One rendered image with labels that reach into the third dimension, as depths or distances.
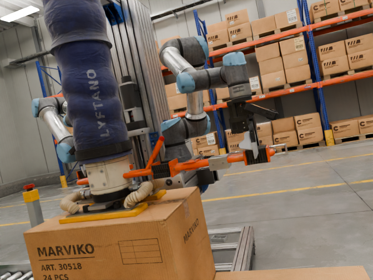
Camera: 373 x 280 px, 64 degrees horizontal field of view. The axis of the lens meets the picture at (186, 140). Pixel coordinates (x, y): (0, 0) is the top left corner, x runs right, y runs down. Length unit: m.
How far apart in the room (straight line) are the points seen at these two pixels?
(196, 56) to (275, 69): 6.79
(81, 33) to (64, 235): 0.74
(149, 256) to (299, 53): 7.55
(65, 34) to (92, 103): 0.27
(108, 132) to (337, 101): 8.75
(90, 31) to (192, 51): 0.47
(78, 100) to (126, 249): 0.56
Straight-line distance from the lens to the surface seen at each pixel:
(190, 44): 1.44
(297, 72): 8.18
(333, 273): 1.39
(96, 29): 1.25
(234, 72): 1.02
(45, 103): 2.02
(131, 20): 1.94
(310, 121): 8.18
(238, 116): 1.04
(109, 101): 1.18
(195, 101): 1.54
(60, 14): 1.25
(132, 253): 1.08
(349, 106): 9.63
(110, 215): 1.13
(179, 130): 1.57
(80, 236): 1.17
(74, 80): 1.19
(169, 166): 1.09
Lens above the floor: 1.22
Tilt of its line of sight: 3 degrees down
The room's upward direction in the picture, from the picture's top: 12 degrees counter-clockwise
